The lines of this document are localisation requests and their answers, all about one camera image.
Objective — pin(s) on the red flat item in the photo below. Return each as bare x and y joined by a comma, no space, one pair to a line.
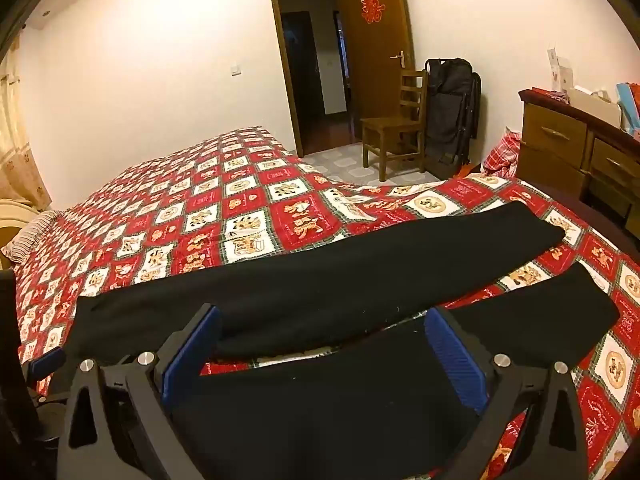
550,94

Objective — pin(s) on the white wall papers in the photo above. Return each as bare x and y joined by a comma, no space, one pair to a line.
560,70

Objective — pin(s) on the black folded bag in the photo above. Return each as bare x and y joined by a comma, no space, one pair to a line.
450,110

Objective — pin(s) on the wooden chair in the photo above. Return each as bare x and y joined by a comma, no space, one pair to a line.
387,127

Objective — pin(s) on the red printed checkered blanket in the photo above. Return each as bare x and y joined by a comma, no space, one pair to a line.
210,195

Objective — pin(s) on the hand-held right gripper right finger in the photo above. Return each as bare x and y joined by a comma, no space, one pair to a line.
455,355

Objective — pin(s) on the red paper door decoration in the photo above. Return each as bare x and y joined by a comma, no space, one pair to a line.
373,7

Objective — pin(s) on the striped pillow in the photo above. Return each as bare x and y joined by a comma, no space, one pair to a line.
30,237

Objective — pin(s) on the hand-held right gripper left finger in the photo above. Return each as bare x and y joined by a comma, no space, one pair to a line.
192,355

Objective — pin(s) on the brown door frame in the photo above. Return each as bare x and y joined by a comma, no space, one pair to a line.
285,60

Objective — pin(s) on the red plaid cloth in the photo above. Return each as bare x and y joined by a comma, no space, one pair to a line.
500,152

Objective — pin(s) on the blue box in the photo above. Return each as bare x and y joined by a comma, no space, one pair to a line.
629,105

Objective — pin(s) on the black pants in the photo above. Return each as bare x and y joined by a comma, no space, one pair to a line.
325,280

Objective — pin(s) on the wooden dresser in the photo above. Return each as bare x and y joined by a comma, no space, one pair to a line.
555,135

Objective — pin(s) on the brown wooden door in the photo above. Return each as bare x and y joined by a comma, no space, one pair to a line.
375,85

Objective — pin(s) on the white box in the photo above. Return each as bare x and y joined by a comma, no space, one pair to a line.
595,107

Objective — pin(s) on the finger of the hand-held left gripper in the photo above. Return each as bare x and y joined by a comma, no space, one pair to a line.
46,362

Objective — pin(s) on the yellow patterned curtain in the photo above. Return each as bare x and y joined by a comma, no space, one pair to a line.
20,150

